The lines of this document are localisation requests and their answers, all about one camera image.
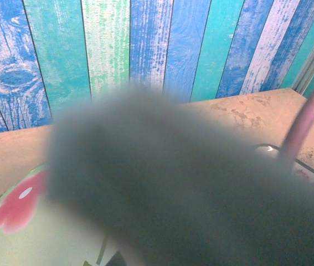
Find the white floral paper bag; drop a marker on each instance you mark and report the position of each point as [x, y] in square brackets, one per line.
[21, 235]

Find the white strawberry print tray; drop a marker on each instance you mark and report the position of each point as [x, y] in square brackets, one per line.
[267, 149]

